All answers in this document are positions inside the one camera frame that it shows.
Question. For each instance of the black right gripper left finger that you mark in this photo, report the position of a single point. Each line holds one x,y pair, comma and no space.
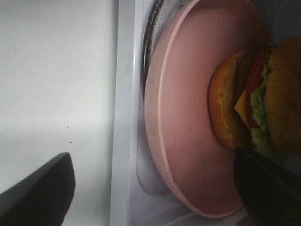
41,199

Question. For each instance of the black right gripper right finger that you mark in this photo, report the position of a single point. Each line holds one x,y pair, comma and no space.
270,193

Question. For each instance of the pink round plate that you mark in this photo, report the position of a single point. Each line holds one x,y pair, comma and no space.
194,165

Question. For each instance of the burger with lettuce and cheese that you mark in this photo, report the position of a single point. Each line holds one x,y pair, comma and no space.
255,100

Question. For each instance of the white microwave oven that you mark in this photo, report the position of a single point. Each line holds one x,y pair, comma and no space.
139,197

